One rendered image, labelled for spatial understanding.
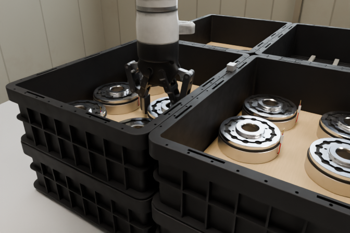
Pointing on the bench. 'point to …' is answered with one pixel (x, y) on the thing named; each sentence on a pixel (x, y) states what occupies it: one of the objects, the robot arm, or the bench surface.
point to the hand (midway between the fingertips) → (159, 108)
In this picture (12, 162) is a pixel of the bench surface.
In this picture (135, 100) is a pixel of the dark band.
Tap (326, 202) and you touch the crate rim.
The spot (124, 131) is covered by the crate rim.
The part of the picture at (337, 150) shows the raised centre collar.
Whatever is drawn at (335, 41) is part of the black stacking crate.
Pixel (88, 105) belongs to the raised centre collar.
